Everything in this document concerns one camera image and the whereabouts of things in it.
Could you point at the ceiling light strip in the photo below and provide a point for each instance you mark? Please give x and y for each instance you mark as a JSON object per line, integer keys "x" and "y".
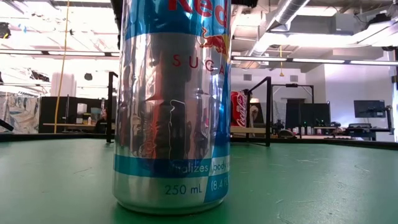
{"x": 46, "y": 53}
{"x": 317, "y": 60}

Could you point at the black desk partition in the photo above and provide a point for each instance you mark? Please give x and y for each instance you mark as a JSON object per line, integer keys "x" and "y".
{"x": 56, "y": 109}

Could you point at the black metal frame structure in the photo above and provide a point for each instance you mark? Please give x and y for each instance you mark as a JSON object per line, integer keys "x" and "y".
{"x": 292, "y": 85}

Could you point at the silver air duct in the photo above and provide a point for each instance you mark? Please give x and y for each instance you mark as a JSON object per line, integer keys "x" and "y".
{"x": 290, "y": 11}

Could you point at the red Coca-Cola can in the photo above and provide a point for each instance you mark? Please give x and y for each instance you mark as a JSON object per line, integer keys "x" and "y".
{"x": 238, "y": 109}

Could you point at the black ceiling device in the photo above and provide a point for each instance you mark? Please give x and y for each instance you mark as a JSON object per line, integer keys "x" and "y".
{"x": 4, "y": 31}

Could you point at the person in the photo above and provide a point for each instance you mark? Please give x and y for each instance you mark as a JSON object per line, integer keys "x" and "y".
{"x": 101, "y": 124}

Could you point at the black overhead mount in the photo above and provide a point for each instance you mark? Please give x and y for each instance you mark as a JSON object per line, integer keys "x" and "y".
{"x": 245, "y": 2}

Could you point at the translucent plastic sheet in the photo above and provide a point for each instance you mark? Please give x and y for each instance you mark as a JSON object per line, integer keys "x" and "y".
{"x": 21, "y": 112}

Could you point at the black computer monitor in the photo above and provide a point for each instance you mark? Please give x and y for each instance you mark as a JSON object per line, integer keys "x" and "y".
{"x": 369, "y": 109}

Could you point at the green table mat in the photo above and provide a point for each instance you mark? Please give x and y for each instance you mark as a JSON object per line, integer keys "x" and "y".
{"x": 311, "y": 186}

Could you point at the Red Bull sugarfree can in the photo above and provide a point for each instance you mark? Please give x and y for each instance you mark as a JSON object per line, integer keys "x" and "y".
{"x": 174, "y": 109}

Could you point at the black round wall speaker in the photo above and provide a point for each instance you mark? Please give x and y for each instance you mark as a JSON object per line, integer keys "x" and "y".
{"x": 88, "y": 76}

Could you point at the grey dome object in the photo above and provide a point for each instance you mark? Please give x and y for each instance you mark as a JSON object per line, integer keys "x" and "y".
{"x": 286, "y": 133}

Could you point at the white column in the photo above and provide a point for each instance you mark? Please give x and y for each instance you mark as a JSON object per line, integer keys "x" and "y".
{"x": 63, "y": 85}

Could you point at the dark monitor screens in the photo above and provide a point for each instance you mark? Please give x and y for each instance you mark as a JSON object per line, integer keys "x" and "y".
{"x": 311, "y": 113}

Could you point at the yellow hanging pendant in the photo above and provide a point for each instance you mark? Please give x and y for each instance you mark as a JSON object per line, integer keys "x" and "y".
{"x": 281, "y": 74}

